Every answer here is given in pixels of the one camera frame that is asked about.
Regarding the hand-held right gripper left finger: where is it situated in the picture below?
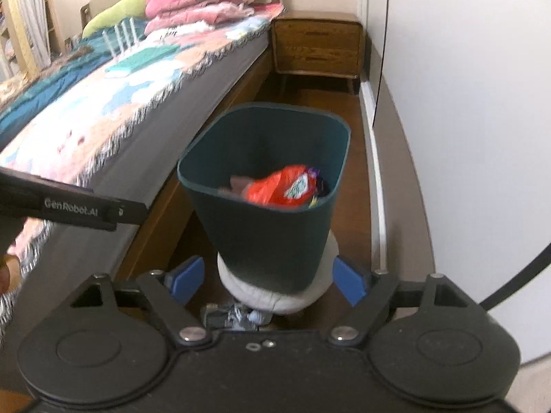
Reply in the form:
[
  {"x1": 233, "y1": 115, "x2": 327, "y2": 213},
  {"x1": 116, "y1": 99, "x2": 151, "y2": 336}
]
[{"x1": 71, "y1": 255, "x2": 211, "y2": 347}]

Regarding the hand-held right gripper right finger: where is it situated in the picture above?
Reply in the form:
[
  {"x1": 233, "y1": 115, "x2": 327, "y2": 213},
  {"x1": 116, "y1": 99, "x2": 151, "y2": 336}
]
[{"x1": 329, "y1": 256, "x2": 468, "y2": 347}]

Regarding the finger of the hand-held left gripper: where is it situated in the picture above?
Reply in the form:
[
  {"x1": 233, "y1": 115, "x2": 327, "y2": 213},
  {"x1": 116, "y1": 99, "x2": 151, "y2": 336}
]
[{"x1": 115, "y1": 199, "x2": 150, "y2": 226}]

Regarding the dark green trash bin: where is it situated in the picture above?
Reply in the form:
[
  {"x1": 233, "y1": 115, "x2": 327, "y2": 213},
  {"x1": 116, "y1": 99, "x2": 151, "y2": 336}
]
[{"x1": 176, "y1": 102, "x2": 350, "y2": 294}]

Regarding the dark purple wrapper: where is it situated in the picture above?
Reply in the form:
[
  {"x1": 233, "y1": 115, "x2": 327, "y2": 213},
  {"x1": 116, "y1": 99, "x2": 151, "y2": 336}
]
[{"x1": 308, "y1": 168, "x2": 331, "y2": 207}]

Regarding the pink plastic bag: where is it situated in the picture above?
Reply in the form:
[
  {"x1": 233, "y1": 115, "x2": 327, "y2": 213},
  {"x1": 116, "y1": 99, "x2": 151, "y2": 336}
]
[{"x1": 219, "y1": 175, "x2": 254, "y2": 199}]

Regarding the red plastic snack bag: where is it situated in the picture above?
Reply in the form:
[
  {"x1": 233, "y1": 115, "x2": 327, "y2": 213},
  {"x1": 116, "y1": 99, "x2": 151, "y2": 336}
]
[{"x1": 243, "y1": 164, "x2": 321, "y2": 209}]

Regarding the wooden bed with grey mattress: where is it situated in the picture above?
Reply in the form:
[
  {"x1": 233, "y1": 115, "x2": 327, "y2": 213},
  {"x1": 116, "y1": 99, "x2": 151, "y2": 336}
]
[{"x1": 0, "y1": 0, "x2": 287, "y2": 396}]

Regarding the crumpled white tissue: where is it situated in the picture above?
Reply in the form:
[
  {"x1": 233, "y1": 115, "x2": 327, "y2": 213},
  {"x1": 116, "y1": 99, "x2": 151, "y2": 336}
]
[{"x1": 230, "y1": 303, "x2": 274, "y2": 332}]

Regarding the black curved hoop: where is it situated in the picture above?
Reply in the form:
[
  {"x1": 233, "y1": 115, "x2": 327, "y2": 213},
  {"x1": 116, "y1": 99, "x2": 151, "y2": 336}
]
[{"x1": 478, "y1": 253, "x2": 551, "y2": 309}]

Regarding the white curtain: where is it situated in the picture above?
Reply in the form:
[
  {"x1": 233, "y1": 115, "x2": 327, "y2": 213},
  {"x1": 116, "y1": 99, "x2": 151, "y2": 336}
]
[{"x1": 11, "y1": 0, "x2": 54, "y2": 72}]

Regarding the green pillow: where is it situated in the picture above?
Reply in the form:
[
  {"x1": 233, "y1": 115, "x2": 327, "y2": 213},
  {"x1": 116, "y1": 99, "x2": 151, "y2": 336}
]
[{"x1": 82, "y1": 0, "x2": 156, "y2": 39}]

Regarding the pink quilt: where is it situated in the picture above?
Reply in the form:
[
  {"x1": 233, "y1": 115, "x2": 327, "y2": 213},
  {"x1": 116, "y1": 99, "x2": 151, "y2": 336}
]
[{"x1": 144, "y1": 0, "x2": 254, "y2": 35}]

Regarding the wooden nightstand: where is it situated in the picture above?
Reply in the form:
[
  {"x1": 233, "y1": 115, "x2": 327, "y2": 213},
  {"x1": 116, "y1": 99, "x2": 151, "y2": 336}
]
[{"x1": 270, "y1": 11, "x2": 366, "y2": 95}]

